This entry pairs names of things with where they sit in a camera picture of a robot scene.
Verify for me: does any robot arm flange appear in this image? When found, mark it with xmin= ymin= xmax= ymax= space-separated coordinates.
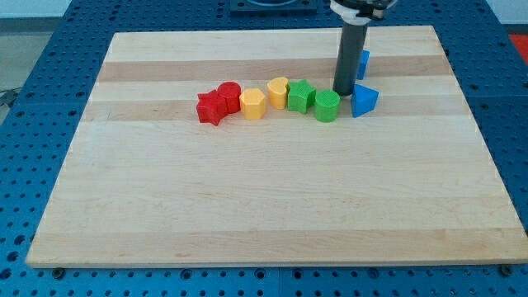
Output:
xmin=330 ymin=0 xmax=398 ymax=26

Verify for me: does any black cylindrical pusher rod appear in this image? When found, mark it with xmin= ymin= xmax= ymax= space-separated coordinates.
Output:
xmin=333 ymin=22 xmax=368 ymax=97

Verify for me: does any yellow hexagon block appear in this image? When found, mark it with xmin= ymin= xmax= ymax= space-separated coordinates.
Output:
xmin=239 ymin=88 xmax=266 ymax=120

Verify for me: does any green star block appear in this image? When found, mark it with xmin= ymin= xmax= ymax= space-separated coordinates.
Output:
xmin=287 ymin=79 xmax=316 ymax=114

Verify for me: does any blue triangle block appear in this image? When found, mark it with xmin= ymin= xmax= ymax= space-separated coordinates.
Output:
xmin=351 ymin=84 xmax=379 ymax=117

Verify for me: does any yellow heart block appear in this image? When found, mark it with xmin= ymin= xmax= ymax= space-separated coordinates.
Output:
xmin=266 ymin=77 xmax=289 ymax=110

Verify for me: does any light wooden board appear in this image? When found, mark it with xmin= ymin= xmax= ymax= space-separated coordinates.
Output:
xmin=26 ymin=26 xmax=527 ymax=268

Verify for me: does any blue cube block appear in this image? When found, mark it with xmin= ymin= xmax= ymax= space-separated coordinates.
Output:
xmin=356 ymin=50 xmax=370 ymax=80

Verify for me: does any red cylinder block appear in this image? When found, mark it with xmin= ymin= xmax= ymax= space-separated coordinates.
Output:
xmin=217 ymin=82 xmax=242 ymax=114

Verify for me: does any green cylinder block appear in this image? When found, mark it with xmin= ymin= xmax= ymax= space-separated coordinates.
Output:
xmin=314 ymin=90 xmax=341 ymax=123

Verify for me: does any red star block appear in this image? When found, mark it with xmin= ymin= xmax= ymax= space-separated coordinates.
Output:
xmin=196 ymin=90 xmax=228 ymax=126

